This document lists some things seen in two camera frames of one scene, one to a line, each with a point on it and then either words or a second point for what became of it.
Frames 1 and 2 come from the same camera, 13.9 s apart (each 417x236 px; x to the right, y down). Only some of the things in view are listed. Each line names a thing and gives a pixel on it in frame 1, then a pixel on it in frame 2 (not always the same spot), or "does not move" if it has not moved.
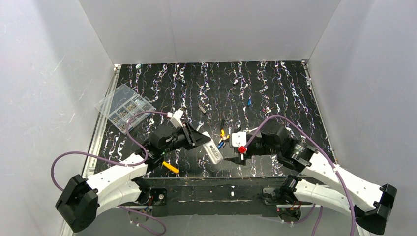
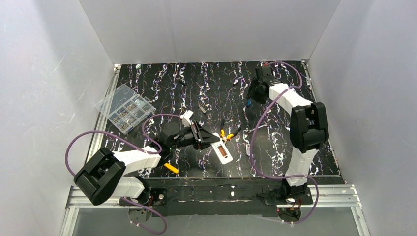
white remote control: (212, 150) → (222, 150)
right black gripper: (249, 150) → (265, 73)
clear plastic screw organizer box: (120, 104) does not move
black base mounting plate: (223, 196) does not move
